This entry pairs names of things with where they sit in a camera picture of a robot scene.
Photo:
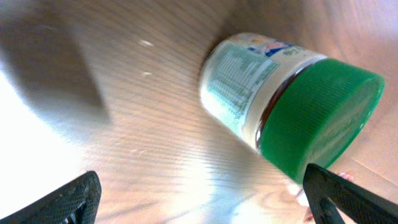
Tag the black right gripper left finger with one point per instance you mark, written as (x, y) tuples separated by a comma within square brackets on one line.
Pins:
[(75, 202)]

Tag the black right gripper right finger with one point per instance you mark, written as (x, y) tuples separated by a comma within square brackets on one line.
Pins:
[(328, 194)]

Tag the green lid jar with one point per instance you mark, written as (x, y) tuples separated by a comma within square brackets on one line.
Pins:
[(292, 106)]

